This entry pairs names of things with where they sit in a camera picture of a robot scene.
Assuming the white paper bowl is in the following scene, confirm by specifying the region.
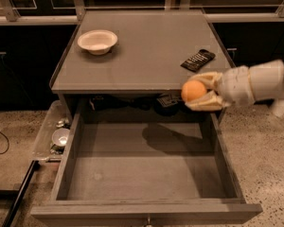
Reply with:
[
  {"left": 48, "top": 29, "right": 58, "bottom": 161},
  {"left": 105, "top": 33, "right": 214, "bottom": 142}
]
[{"left": 78, "top": 29, "right": 118, "bottom": 56}]

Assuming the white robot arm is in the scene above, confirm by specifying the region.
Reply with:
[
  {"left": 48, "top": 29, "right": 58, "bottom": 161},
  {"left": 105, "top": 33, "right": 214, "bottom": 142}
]
[{"left": 181, "top": 60, "right": 284, "bottom": 117}]

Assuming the black cable on floor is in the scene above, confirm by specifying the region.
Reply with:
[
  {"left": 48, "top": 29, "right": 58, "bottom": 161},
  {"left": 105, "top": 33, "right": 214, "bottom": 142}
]
[{"left": 0, "top": 125, "right": 10, "bottom": 155}]

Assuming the small silver bowl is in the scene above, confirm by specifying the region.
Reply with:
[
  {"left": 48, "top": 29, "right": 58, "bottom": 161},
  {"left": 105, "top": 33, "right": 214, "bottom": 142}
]
[{"left": 52, "top": 128, "right": 70, "bottom": 147}]

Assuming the grey cabinet counter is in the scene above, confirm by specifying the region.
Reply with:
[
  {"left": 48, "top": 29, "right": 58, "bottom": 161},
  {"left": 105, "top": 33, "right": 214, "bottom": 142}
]
[{"left": 50, "top": 9, "right": 234, "bottom": 115}]

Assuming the orange fruit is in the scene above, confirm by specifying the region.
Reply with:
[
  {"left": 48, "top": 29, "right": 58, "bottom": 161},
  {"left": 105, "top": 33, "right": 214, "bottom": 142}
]
[{"left": 181, "top": 80, "right": 207, "bottom": 102}]

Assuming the grey open drawer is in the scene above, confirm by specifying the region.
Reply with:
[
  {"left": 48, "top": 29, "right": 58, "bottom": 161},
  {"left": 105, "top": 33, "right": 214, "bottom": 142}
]
[{"left": 31, "top": 100, "right": 262, "bottom": 227}]

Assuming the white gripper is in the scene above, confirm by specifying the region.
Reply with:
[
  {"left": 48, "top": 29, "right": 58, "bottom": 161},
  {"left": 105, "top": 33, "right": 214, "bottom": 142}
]
[{"left": 185, "top": 66, "right": 255, "bottom": 112}]

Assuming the clear plastic bin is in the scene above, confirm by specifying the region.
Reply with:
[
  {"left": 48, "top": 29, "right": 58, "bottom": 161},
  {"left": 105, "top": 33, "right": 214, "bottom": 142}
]
[{"left": 32, "top": 100, "right": 70, "bottom": 162}]

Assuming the black snack packet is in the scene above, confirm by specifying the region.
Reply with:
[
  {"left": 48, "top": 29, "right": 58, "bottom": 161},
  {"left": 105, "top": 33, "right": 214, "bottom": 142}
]
[{"left": 181, "top": 49, "right": 216, "bottom": 73}]

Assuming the black bar on floor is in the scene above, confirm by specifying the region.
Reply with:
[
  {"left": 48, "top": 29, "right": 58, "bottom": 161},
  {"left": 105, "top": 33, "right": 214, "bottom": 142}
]
[{"left": 2, "top": 160, "right": 40, "bottom": 227}]

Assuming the metal window railing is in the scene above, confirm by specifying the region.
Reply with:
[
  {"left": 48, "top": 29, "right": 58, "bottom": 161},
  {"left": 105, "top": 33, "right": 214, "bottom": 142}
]
[{"left": 0, "top": 0, "right": 284, "bottom": 26}]

